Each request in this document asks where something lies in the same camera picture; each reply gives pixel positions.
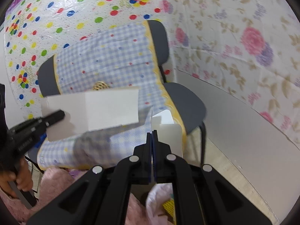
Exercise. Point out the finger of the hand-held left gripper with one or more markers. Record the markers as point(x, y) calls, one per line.
point(55, 117)

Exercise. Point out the blue checkered dotted cloth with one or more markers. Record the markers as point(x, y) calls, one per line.
point(112, 51)

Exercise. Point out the grey padded chair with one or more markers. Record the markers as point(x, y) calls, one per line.
point(159, 42)

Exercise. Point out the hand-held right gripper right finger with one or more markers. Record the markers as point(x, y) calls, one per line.
point(156, 150)

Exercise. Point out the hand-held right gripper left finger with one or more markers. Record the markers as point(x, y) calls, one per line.
point(150, 150)

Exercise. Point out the pink fluffy rug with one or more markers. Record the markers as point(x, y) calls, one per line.
point(56, 180)

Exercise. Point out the small wicker basket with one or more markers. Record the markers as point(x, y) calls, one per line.
point(100, 86)

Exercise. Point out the person's left hand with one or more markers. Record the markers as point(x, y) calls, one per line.
point(24, 180)

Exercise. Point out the bin with pink bag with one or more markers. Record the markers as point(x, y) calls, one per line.
point(157, 196)

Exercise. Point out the small white card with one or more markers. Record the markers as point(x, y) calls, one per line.
point(168, 133)

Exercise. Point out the balloon print plastic sheet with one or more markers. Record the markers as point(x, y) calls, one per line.
point(70, 4)

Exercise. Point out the large white paper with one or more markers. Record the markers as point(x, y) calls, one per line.
point(105, 107)

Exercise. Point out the floral print plastic sheet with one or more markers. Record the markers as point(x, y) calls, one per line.
point(234, 16)

